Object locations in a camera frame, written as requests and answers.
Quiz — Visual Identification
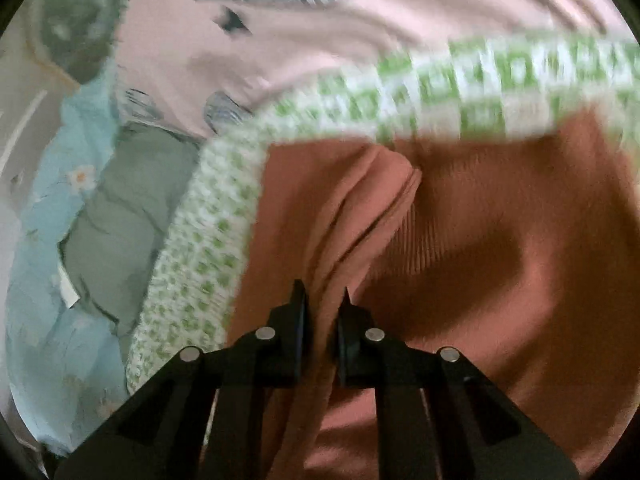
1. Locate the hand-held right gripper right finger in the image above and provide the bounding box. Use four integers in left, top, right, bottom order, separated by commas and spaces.
333, 286, 582, 480

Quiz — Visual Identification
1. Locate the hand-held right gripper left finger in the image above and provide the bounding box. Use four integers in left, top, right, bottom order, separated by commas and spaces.
54, 279, 308, 480

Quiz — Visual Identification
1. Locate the orange knit sweater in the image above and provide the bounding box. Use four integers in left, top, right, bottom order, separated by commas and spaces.
200, 107, 640, 480

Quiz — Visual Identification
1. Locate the green checkered bed sheet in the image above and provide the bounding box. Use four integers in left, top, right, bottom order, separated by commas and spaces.
125, 29, 640, 396

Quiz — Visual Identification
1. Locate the grey green cloth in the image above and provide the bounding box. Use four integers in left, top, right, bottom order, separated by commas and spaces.
59, 122, 213, 343

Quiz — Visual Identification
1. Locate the light blue floral quilt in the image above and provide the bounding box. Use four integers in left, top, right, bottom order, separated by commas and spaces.
4, 77, 133, 458

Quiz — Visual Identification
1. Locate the pink quilt with plaid hearts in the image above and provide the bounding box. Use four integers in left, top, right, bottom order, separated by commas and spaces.
112, 0, 633, 143

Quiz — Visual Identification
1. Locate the dark green cloth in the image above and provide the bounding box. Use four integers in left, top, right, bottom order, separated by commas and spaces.
32, 0, 126, 73

